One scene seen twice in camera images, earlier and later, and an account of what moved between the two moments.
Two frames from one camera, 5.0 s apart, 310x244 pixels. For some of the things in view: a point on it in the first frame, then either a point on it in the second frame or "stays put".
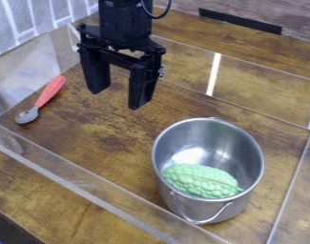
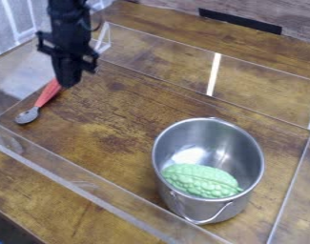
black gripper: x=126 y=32 -> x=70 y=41
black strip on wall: x=239 y=21 stays put
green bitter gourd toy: x=201 y=181 stays put
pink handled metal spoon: x=29 y=114 stays put
